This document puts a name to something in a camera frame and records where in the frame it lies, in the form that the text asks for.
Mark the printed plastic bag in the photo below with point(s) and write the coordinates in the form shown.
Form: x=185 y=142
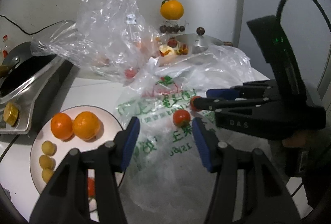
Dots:
x=165 y=172

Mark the small steel saucepan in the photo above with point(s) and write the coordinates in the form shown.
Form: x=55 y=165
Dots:
x=199 y=42

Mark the black wok with wooden handle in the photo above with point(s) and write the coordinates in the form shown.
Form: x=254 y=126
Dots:
x=23 y=65

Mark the red cap sauce bottle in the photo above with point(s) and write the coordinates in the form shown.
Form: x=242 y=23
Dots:
x=4 y=50

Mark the steel induction cooker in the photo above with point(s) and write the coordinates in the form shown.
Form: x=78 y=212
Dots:
x=34 y=97

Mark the mandarin orange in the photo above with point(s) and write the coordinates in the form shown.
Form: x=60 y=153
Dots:
x=86 y=125
x=61 y=126

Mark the yellow longan fruit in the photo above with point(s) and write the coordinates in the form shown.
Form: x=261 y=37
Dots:
x=49 y=148
x=46 y=162
x=47 y=175

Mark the person fingertip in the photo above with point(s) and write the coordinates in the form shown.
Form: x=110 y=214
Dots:
x=299 y=140

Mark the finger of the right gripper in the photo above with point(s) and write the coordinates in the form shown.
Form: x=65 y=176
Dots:
x=247 y=90
x=214 y=104

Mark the clear plastic bag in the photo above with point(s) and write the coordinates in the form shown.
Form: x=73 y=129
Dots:
x=109 y=38

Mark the large orange with leaf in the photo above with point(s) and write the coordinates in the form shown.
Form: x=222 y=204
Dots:
x=171 y=10

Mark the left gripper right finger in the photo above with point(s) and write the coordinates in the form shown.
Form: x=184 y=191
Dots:
x=265 y=196

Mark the black chopstick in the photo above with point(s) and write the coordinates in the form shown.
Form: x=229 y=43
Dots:
x=8 y=147

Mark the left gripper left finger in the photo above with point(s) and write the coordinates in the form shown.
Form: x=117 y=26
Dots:
x=65 y=197

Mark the clear box of dates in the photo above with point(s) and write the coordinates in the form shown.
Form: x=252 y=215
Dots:
x=173 y=27

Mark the white round plate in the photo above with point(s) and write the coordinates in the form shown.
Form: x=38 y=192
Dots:
x=109 y=128

